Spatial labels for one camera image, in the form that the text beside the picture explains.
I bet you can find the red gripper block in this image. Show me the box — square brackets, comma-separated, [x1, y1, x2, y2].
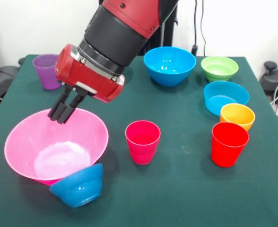
[47, 44, 125, 124]

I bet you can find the large pink plastic bowl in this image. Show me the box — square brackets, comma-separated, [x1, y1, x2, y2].
[4, 108, 109, 186]

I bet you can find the small dark blue plastic bowl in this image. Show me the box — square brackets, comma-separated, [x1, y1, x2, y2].
[49, 163, 104, 209]

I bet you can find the purple plastic cup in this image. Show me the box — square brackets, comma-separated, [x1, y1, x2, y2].
[32, 53, 62, 91]

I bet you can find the magenta plastic cup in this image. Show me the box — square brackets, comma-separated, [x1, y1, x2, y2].
[125, 120, 161, 165]

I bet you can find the large light blue plastic bowl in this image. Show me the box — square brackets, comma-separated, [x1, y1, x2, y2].
[143, 46, 197, 87]

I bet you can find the dark green tablecloth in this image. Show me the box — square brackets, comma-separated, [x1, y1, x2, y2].
[0, 54, 278, 227]

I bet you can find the shallow light blue plastic bowl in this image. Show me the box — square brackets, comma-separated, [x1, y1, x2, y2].
[203, 81, 250, 117]

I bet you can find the green plastic bowl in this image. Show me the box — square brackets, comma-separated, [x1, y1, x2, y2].
[200, 55, 239, 83]

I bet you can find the red plastic cup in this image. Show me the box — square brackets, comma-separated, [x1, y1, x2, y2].
[211, 122, 250, 168]

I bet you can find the orange plastic cup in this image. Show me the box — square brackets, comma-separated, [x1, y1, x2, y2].
[220, 103, 256, 132]

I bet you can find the black hanging wall cable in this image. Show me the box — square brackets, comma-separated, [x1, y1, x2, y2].
[191, 0, 207, 57]

